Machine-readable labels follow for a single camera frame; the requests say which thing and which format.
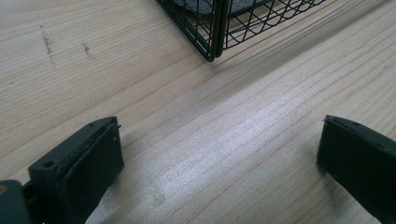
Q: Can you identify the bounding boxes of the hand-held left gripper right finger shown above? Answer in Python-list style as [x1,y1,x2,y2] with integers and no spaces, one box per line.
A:
[316,114,396,224]

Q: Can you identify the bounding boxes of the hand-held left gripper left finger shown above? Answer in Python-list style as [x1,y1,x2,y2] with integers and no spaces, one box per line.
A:
[21,116,125,224]

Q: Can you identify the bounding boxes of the black wire basket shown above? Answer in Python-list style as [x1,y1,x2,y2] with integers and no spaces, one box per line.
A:
[155,0,328,63]

